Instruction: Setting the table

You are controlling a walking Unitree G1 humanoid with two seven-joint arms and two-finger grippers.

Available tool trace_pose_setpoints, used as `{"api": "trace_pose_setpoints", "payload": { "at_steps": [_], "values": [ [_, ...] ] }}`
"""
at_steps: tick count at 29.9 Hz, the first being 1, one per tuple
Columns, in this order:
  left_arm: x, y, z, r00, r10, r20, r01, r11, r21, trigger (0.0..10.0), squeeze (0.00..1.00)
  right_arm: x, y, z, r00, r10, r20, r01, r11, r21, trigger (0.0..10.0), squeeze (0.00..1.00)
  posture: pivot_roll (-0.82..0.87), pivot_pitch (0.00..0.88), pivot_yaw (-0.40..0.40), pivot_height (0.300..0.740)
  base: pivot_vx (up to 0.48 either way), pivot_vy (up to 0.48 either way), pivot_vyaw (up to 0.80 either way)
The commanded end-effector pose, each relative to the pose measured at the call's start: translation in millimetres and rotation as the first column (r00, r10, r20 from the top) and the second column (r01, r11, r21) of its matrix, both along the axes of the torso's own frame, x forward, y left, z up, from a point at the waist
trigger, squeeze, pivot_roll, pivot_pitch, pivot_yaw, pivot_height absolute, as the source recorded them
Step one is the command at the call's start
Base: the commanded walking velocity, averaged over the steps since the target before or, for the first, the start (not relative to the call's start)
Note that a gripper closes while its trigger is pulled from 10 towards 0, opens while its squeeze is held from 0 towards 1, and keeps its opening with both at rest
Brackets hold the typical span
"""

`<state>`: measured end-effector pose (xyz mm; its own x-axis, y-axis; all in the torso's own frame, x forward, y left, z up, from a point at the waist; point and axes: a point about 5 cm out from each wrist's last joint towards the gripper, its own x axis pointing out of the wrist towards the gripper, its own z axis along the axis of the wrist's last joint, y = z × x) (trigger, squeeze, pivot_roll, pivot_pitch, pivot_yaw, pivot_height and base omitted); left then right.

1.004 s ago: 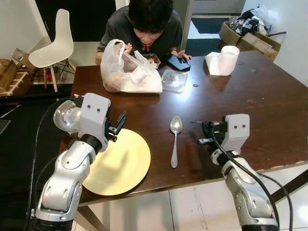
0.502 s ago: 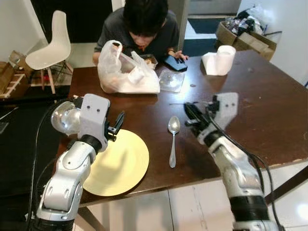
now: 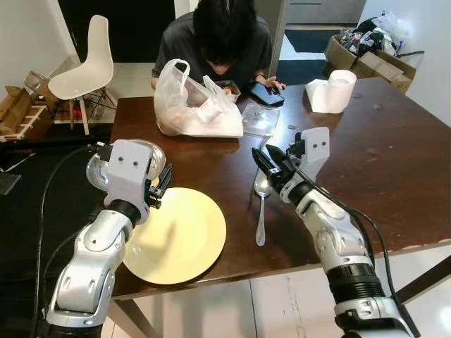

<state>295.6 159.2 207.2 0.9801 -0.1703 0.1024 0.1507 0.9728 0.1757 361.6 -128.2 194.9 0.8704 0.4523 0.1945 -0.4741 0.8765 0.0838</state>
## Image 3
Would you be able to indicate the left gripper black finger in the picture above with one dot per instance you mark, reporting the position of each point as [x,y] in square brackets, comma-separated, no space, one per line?
[158,201]
[166,177]

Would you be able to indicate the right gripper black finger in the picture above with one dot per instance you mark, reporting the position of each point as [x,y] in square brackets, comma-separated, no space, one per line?
[276,158]
[265,170]

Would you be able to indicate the silver metal spoon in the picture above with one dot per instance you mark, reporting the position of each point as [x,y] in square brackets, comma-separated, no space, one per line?
[261,218]

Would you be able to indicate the shiny steel bowl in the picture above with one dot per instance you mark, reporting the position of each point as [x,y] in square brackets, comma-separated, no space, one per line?
[99,172]

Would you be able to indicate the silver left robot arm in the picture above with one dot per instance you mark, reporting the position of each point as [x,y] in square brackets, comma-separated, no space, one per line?
[91,260]

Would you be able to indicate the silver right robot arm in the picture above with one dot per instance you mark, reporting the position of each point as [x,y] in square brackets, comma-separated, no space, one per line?
[338,239]

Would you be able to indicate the grey-shirt person's left hand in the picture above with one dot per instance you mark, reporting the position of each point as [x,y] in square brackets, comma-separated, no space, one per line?
[271,82]

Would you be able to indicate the pale yellow plate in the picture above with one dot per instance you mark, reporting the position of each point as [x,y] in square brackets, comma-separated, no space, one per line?
[180,239]

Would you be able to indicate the white plastic bag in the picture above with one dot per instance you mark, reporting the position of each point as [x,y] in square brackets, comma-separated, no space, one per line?
[190,109]

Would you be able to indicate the small takeaway food box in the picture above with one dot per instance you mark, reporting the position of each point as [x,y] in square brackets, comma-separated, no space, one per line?
[229,88]

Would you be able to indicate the white tissue roll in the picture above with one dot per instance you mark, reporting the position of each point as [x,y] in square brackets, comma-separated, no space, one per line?
[331,91]

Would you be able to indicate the dark wooden table leg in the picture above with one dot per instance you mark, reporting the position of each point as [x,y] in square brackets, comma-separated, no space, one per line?
[419,282]
[134,320]

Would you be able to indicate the white plastic chair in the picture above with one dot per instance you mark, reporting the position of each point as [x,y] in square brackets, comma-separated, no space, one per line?
[84,74]

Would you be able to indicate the black-haired person in grey shirt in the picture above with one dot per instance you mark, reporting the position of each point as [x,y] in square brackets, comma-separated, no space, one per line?
[218,39]

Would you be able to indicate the cardboard box with bags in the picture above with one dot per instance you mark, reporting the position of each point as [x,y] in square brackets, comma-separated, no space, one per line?
[370,53]

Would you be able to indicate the wooden crate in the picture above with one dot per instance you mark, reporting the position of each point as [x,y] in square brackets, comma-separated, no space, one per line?
[21,109]

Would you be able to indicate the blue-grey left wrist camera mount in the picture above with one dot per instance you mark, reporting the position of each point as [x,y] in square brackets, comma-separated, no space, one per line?
[130,169]

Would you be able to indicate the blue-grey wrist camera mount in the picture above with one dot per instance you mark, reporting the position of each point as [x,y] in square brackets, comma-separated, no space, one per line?
[313,148]
[130,169]

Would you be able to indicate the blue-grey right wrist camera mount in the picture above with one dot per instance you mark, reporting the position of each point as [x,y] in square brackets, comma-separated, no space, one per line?
[313,148]

